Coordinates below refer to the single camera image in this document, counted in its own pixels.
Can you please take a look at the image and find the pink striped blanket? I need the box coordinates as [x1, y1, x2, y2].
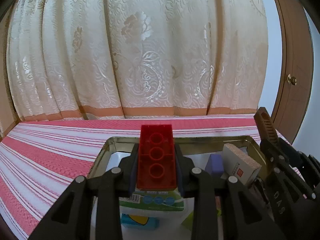
[0, 114, 300, 240]

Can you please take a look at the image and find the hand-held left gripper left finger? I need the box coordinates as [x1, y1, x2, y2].
[29, 142, 139, 240]

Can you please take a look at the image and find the gold metal tin box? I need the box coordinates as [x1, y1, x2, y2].
[87, 135, 270, 240]

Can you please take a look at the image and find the small purple block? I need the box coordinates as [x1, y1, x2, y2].
[205, 154, 224, 177]

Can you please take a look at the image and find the brown plastic comb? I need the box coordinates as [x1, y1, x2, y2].
[254, 107, 279, 143]

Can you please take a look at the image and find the blue building block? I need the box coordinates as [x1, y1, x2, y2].
[121, 212, 160, 230]

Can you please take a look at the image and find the white paper liner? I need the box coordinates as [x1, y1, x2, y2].
[92, 151, 250, 240]

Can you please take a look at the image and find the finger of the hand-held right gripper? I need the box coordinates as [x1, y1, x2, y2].
[276, 137, 320, 185]
[260, 139, 315, 200]

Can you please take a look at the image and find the beige patterned cardboard box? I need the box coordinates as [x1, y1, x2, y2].
[221, 143, 262, 187]

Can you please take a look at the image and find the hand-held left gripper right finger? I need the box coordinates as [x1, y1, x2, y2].
[174, 144, 287, 240]

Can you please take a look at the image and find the cream floral curtain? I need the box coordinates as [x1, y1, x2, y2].
[6, 0, 269, 123]

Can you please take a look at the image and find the brown wooden door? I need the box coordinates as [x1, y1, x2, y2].
[257, 0, 314, 145]

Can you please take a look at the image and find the green label floss pick box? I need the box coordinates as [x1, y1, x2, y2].
[119, 189, 190, 228]

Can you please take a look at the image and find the green building block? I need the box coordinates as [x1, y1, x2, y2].
[181, 210, 195, 230]

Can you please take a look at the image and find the red building block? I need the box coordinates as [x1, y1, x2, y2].
[136, 124, 178, 190]

